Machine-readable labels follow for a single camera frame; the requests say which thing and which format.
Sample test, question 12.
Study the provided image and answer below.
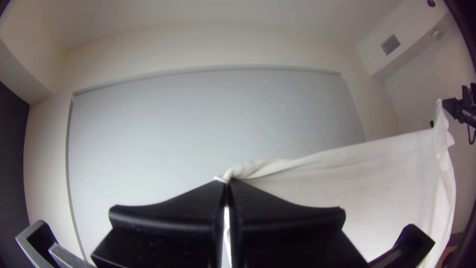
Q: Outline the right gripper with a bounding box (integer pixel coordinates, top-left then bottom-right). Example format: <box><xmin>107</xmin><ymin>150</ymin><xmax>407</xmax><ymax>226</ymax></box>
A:
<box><xmin>442</xmin><ymin>82</ymin><xmax>476</xmax><ymax>130</ymax></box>

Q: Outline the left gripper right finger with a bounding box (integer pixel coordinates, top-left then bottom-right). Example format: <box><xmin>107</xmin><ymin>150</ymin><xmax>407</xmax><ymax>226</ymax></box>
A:
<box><xmin>227</xmin><ymin>177</ymin><xmax>369</xmax><ymax>268</ymax></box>

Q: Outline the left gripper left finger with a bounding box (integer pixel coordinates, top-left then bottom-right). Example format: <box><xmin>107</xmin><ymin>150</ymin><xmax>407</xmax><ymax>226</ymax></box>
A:
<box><xmin>91</xmin><ymin>180</ymin><xmax>227</xmax><ymax>268</ymax></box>

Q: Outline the white t-shirt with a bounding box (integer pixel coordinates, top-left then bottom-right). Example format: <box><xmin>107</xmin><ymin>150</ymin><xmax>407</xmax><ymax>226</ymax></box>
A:
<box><xmin>215</xmin><ymin>98</ymin><xmax>457</xmax><ymax>268</ymax></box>

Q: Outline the wall air vent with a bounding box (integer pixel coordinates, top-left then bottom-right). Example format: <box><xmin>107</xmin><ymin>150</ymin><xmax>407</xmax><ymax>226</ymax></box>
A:
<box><xmin>380</xmin><ymin>34</ymin><xmax>402</xmax><ymax>56</ymax></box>

